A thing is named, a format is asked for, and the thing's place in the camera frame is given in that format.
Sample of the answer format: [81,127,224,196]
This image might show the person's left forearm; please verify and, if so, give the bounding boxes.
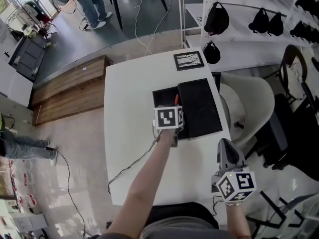
[109,129,175,238]

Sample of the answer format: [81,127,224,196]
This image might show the white metal shelf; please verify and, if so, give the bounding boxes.
[176,0,319,49]

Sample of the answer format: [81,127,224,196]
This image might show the black office chair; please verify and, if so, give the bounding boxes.
[245,93,319,181]

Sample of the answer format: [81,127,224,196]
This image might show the person's grey shirt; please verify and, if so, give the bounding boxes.
[99,217,232,239]

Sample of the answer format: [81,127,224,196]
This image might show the beige shell chair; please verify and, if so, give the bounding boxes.
[218,72,275,148]

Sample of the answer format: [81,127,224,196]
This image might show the black-framed chair white cushion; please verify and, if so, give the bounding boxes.
[279,44,315,102]

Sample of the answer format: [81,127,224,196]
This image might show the grey drawer cabinet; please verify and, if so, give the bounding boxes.
[8,36,48,82]

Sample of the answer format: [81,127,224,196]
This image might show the black picture frame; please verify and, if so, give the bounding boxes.
[173,50,205,72]

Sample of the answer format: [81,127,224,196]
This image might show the black storage box with lid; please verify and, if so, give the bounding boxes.
[152,78,223,141]

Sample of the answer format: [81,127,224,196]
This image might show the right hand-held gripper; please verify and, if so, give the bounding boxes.
[211,137,258,204]

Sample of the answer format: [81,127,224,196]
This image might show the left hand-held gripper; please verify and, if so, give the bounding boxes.
[152,105,185,148]

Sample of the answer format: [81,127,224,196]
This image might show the white cabinet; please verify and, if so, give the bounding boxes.
[0,16,34,108]

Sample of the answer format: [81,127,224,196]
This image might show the person's right forearm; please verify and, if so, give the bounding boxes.
[225,204,252,239]

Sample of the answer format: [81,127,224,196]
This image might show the rows of black bags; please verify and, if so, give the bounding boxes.
[203,0,319,64]

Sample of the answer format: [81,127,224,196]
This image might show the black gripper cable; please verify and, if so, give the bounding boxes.
[211,195,225,216]

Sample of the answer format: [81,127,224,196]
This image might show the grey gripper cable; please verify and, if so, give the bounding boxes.
[107,129,162,194]

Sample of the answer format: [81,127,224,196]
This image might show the wooden step platform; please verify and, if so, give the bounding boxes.
[31,54,112,126]

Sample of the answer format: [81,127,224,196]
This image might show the black floor cable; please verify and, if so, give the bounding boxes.
[46,147,87,236]

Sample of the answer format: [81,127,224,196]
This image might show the white floor cable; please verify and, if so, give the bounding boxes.
[134,0,175,56]

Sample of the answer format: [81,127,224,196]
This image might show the person's black trousers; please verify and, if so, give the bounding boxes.
[149,202,220,230]

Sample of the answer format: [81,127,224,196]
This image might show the black metal table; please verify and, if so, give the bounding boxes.
[107,0,169,29]

